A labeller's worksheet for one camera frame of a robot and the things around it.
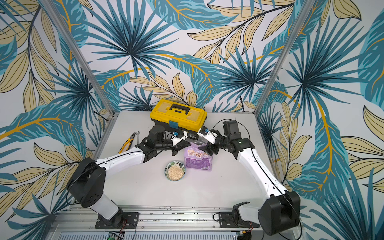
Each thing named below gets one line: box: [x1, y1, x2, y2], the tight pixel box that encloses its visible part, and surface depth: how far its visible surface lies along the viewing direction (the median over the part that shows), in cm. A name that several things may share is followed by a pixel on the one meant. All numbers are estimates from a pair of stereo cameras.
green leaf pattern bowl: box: [164, 161, 186, 182], surface depth 88 cm
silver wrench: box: [135, 131, 141, 144], surface depth 108 cm
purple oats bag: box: [184, 142, 214, 172], surface depth 84 cm
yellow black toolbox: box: [150, 99, 208, 140], surface depth 99 cm
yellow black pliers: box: [118, 132, 136, 154], surface depth 102 cm
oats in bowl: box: [168, 165, 184, 181], surface depth 87 cm
